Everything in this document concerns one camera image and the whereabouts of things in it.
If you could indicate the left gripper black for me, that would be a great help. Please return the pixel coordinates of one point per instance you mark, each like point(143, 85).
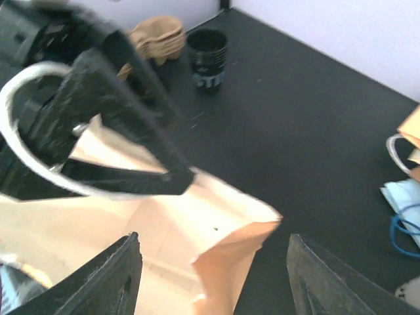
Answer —
point(54, 78)

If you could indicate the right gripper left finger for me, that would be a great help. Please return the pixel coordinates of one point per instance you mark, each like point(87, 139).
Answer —
point(107, 284)

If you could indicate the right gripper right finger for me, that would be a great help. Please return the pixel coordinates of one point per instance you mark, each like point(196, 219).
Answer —
point(321, 283)

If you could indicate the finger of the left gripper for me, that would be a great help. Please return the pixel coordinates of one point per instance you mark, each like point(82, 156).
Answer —
point(119, 51)

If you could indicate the orange paper bag white handles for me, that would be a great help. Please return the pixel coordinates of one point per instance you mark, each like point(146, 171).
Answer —
point(197, 248)

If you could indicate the pulp cup carrier stack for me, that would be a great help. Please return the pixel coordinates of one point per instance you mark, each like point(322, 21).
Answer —
point(159, 38)

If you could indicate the black paper cup stack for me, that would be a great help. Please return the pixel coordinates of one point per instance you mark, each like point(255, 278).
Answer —
point(207, 53)

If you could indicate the white paper cup stack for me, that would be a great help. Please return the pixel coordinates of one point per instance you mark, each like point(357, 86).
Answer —
point(410, 292)

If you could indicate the light blue paper bag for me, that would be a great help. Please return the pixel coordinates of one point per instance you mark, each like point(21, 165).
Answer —
point(403, 197)

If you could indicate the orange paper bag stack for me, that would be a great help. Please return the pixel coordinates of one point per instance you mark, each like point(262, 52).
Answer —
point(408, 131)

